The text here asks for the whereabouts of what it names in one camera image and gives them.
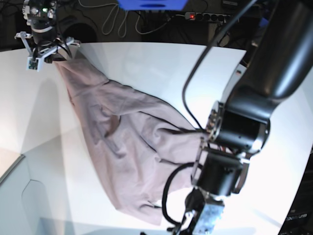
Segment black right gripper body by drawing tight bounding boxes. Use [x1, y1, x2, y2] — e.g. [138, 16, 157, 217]
[22, 0, 57, 46]

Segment white looped cable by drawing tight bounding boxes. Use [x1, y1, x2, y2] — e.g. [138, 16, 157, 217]
[78, 0, 172, 37]

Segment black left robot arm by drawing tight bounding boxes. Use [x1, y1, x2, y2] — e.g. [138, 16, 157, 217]
[162, 0, 313, 235]

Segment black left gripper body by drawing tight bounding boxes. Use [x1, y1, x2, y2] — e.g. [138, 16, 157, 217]
[167, 188, 225, 235]

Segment mauve grey t-shirt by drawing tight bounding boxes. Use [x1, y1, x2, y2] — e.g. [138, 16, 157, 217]
[55, 58, 201, 225]

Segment blue plastic box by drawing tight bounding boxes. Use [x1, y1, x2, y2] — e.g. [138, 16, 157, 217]
[118, 0, 188, 11]

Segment black power strip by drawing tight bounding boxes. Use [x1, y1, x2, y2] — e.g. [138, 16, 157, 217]
[184, 12, 231, 24]

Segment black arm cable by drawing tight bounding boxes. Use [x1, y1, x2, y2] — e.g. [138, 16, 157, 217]
[161, 0, 260, 226]

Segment grey table side panel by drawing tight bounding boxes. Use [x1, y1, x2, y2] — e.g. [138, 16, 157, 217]
[0, 155, 50, 235]

